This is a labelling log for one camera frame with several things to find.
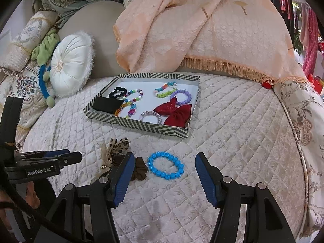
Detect brown scrunchie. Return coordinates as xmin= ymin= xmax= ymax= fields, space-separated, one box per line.
xmin=112 ymin=155 xmax=148 ymax=181

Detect leopard print hair bow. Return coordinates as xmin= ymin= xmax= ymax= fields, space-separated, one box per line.
xmin=100 ymin=138 xmax=129 ymax=172

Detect blue faceted bead bracelet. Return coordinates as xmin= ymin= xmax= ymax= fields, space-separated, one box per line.
xmin=147 ymin=151 xmax=185 ymax=181

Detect blue pink flower bead bracelet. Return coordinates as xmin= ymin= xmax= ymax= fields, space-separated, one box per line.
xmin=125 ymin=101 xmax=139 ymax=119

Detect lilac spiral hair tie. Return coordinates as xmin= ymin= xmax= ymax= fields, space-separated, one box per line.
xmin=138 ymin=110 xmax=163 ymax=125

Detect purple bead bracelet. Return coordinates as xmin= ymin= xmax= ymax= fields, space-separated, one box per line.
xmin=169 ymin=89 xmax=193 ymax=107

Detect black scrunchie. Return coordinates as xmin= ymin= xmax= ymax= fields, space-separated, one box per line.
xmin=108 ymin=87 xmax=128 ymax=99

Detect multicolour round bead bracelet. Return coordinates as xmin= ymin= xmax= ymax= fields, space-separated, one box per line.
xmin=122 ymin=88 xmax=144 ymax=102

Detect green and pastel bead bracelet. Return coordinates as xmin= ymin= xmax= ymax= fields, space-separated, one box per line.
xmin=154 ymin=81 xmax=178 ymax=98

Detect operator hand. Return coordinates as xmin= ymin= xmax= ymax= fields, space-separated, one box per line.
xmin=0 ymin=182 xmax=40 ymax=231

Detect quilted beige bedspread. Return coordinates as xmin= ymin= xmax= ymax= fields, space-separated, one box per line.
xmin=23 ymin=74 xmax=305 ymax=242

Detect black velvet pouch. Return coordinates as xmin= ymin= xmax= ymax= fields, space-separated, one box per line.
xmin=92 ymin=97 xmax=124 ymax=114

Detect red velvet bow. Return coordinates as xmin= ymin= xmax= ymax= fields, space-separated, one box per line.
xmin=153 ymin=97 xmax=192 ymax=127

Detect floral embroidered cushion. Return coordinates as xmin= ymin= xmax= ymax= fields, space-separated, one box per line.
xmin=1 ymin=61 xmax=48 ymax=146

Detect striped shallow tray box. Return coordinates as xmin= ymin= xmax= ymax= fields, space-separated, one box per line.
xmin=83 ymin=73 xmax=200 ymax=139

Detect round white satin cushion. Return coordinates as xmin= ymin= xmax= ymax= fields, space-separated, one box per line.
xmin=49 ymin=31 xmax=94 ymax=98

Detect green and blue plush toy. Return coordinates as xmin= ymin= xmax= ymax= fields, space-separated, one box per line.
xmin=31 ymin=29 xmax=60 ymax=108

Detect cream bolster pillow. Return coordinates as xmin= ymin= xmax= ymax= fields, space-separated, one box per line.
xmin=1 ymin=11 xmax=58 ymax=76

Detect small red object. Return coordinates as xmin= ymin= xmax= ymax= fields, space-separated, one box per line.
xmin=262 ymin=81 xmax=273 ymax=90

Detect floral bed skirt fabric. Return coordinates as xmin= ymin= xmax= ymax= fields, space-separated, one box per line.
xmin=274 ymin=81 xmax=323 ymax=237

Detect beige bed headboard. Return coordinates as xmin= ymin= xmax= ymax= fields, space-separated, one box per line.
xmin=58 ymin=1 xmax=126 ymax=78

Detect peach fringed blanket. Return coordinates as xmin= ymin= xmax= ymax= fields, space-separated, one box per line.
xmin=113 ymin=0 xmax=306 ymax=83

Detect hanging red clothes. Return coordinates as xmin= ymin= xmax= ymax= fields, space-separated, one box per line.
xmin=270 ymin=0 xmax=323 ymax=86

